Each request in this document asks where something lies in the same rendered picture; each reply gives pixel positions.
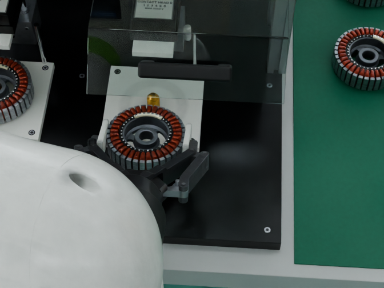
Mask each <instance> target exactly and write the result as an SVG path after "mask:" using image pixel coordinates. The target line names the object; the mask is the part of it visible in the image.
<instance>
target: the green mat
mask: <svg viewBox="0 0 384 288"><path fill-rule="evenodd" d="M359 27H363V28H364V27H368V28H370V27H373V28H374V31H375V28H377V29H380V31H381V30H383V31H384V5H383V6H381V5H380V6H379V7H376V6H375V7H370V6H369V7H365V4H364V6H359V4H358V5H355V4H354V2H353V3H351V2H349V0H296V3H295V10H294V18H293V108H294V264H299V265H319V266H338V267H357V268H368V269H384V87H383V89H380V90H379V89H378V90H373V89H372V91H368V90H367V88H366V90H361V87H362V86H361V87H360V89H356V88H355V87H356V85H355V86H354V87H351V86H350V84H349V85H348V84H346V83H345V81H344V82H343V81H342V80H341V78H339V77H338V76H337V74H336V73H335V71H334V70H335V69H333V64H332V58H333V53H334V48H335V44H336V42H337V40H338V38H339V37H340V36H341V35H343V34H344V33H345V32H348V30H351V29H352V30H353V29H354V28H357V29H358V28H359ZM380 31H379V32H380Z"/></svg>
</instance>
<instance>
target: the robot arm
mask: <svg viewBox="0 0 384 288"><path fill-rule="evenodd" d="M108 125H109V120H108V119H104V120H103V122H102V126H101V130H100V133H99V135H93V136H92V137H91V138H89V139H88V140H87V141H88V146H86V147H83V146H82V145H75V146H74V150H73V149H68V148H65V147H61V146H56V145H52V144H48V143H44V142H40V141H35V140H33V139H28V138H24V137H20V136H17V135H14V134H10V133H6V132H3V131H0V288H164V286H163V278H162V277H163V246H162V245H163V238H164V234H165V226H166V214H165V211H164V208H163V206H162V202H163V201H164V200H165V199H166V198H167V197H178V201H179V202H180V203H186V202H188V196H189V193H190V192H191V191H192V189H193V188H194V186H195V185H196V184H197V183H198V182H199V180H200V179H201V178H202V177H203V176H204V174H205V173H206V172H207V171H208V169H209V152H207V151H202V152H200V153H199V152H197V151H198V142H197V140H191V129H192V124H190V123H188V124H186V130H185V136H184V140H183V146H182V153H181V154H179V155H178V156H176V157H174V158H173V159H171V160H169V161H168V162H166V163H165V164H163V165H162V166H160V165H156V166H154V167H153V168H152V169H150V170H133V169H125V170H124V169H123V168H122V167H121V166H120V165H119V164H118V163H114V162H113V161H112V160H111V159H110V158H109V157H108V156H107V154H106V153H105V150H106V146H107V139H106V134H107V127H108ZM179 177H180V179H177V178H179ZM174 180H175V183H174V184H173V185H172V186H170V187H168V186H167V185H168V184H170V183H172V182H173V181H174Z"/></svg>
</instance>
